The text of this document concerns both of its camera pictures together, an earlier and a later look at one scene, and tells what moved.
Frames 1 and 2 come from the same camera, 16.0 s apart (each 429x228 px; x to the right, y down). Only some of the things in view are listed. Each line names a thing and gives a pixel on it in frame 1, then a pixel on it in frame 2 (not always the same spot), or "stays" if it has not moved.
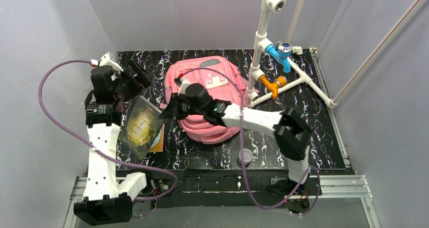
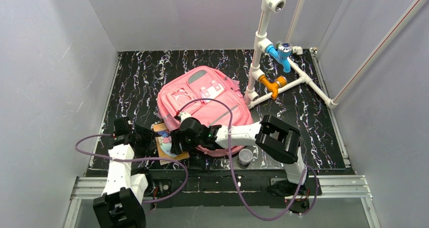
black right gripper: (177, 105) to (177, 138)
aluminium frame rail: (343, 187) stays
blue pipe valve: (281, 53) stays
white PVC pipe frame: (275, 3) stays
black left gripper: (133, 78) to (144, 138)
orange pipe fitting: (281, 81) stays
